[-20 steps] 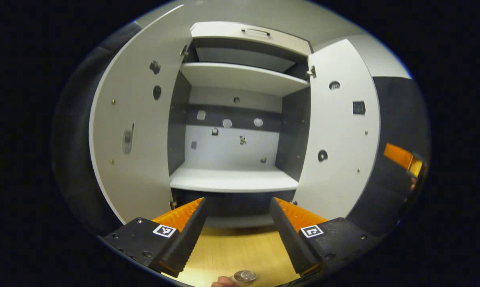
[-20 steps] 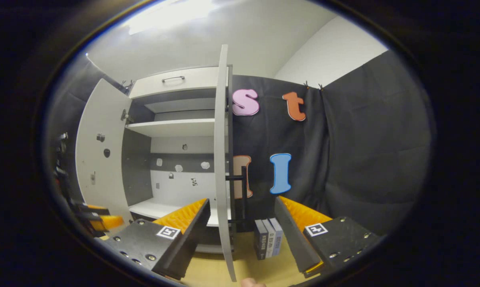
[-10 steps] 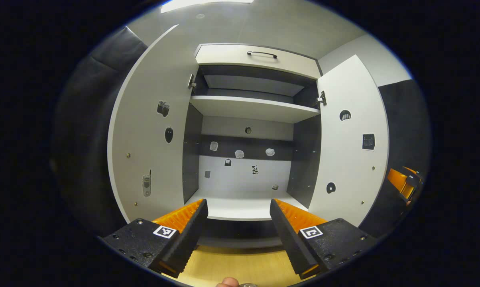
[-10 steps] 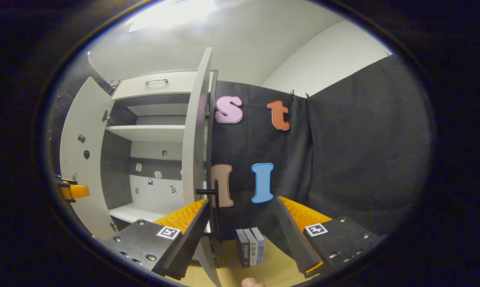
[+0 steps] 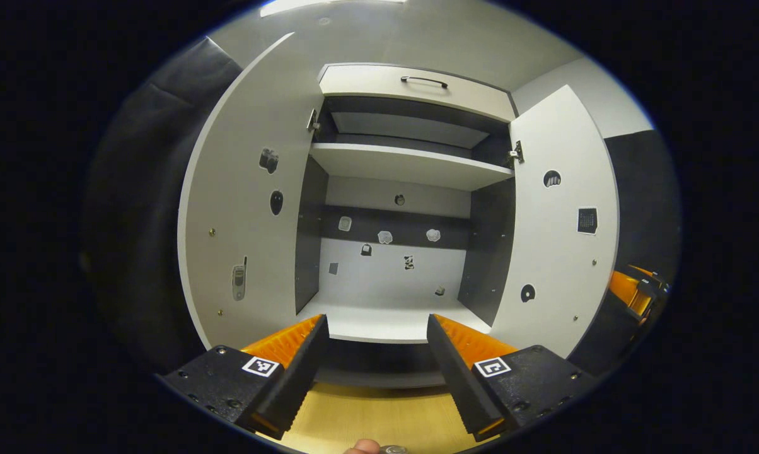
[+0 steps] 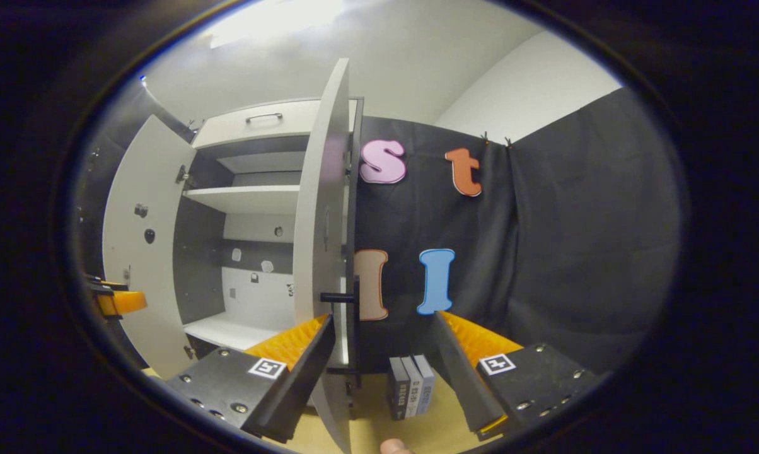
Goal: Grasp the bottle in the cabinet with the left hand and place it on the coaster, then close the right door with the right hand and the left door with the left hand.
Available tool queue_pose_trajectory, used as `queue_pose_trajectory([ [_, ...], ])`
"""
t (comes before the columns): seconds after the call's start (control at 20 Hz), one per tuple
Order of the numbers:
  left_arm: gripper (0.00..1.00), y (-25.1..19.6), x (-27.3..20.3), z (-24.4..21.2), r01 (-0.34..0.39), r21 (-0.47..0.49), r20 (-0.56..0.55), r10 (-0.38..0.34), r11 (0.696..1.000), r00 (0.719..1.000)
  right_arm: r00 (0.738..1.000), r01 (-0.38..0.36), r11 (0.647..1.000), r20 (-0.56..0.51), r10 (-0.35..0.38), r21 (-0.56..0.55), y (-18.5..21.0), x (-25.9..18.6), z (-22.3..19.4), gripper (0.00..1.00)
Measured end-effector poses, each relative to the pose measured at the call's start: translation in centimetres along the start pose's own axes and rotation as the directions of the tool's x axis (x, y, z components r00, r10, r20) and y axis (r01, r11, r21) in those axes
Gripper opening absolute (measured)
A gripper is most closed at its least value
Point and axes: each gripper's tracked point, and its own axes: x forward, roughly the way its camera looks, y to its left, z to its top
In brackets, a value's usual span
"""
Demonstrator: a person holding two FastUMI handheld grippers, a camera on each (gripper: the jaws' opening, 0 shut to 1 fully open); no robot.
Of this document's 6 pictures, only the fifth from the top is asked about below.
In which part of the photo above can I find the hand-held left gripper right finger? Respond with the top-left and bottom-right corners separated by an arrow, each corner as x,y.
426,313 -> 598,442

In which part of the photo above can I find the white cabinet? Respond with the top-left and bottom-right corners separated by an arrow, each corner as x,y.
293,62 -> 520,388

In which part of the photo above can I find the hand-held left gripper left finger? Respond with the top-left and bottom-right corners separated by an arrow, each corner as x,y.
156,313 -> 331,441

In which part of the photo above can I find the white cabinet drawer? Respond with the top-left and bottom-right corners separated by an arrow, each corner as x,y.
317,63 -> 518,124

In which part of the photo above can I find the black backdrop cloth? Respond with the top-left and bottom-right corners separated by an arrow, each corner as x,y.
603,129 -> 681,284
80,37 -> 245,373

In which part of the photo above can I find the white cabinet shelf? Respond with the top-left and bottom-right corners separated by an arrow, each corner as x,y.
309,142 -> 514,192

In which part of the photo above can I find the white cabinet door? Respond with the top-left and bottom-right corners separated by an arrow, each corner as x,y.
177,32 -> 327,351
490,84 -> 621,360

